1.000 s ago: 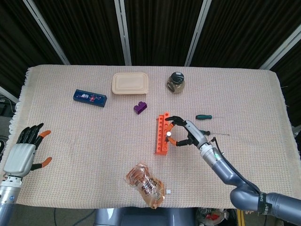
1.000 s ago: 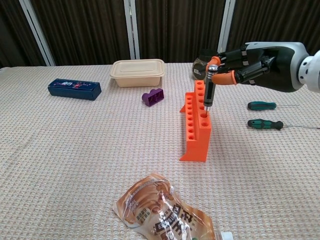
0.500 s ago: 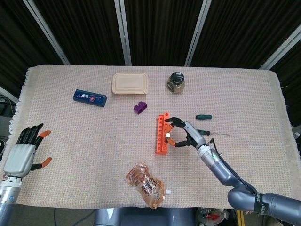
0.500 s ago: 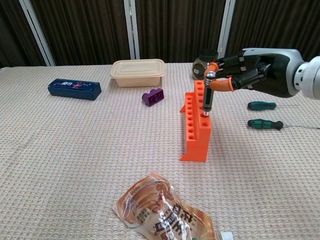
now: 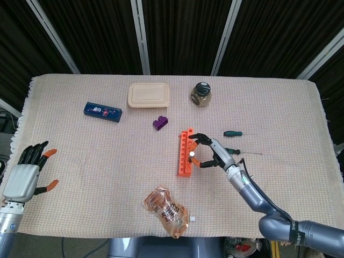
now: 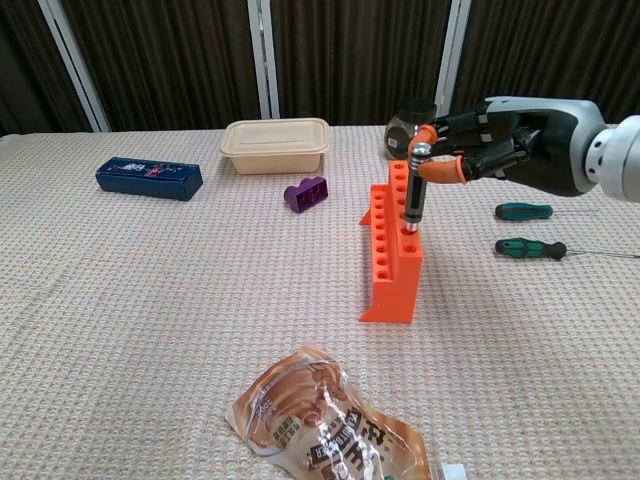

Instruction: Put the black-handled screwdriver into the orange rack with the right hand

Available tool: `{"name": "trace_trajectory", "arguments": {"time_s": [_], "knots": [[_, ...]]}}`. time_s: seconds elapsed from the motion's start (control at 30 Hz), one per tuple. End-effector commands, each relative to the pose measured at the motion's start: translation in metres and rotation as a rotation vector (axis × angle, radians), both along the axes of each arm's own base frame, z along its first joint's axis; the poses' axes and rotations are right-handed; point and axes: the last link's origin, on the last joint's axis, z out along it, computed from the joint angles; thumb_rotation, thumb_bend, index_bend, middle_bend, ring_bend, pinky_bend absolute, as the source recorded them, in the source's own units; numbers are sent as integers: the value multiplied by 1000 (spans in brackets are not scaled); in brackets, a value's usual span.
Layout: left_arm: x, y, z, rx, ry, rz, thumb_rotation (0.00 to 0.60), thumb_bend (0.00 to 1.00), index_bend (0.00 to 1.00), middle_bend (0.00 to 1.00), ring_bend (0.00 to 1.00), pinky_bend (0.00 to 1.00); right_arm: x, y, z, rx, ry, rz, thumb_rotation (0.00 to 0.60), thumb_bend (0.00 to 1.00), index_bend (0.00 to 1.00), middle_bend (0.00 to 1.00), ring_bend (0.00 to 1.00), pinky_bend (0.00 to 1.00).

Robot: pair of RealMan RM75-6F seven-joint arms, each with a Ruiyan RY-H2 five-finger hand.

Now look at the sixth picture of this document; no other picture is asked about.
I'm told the glass jar with black lid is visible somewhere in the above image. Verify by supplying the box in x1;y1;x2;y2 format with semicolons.
383;98;439;162

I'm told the beige lidded food container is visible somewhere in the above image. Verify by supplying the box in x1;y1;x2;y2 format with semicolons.
220;117;331;176

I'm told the dark brown curtain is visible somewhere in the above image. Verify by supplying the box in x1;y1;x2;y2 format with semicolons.
0;0;640;135

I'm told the brown peanut butter pouch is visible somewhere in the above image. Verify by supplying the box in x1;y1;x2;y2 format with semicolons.
221;343;469;480

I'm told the purple plastic block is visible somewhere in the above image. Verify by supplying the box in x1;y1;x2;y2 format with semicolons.
283;176;328;215

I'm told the beige woven tablecloth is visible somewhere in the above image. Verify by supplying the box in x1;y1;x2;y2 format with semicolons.
0;122;640;480

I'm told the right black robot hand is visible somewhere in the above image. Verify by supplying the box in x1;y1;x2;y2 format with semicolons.
408;96;614;198

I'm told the green and black screwdriver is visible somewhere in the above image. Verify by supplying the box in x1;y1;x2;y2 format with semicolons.
494;238;640;262

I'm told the dark blue cardboard box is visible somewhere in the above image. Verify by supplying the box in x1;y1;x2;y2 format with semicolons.
95;156;204;203

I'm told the silver metal screwdriver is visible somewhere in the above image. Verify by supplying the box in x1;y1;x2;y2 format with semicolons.
409;143;435;235

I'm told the white frame post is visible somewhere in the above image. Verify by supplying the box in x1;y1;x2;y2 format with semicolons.
433;0;474;125
248;0;281;121
37;0;112;133

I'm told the orange tool holder rack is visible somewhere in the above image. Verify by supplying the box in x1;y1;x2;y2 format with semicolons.
358;159;424;325

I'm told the green handled screwdriver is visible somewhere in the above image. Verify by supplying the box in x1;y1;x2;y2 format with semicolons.
494;202;596;222

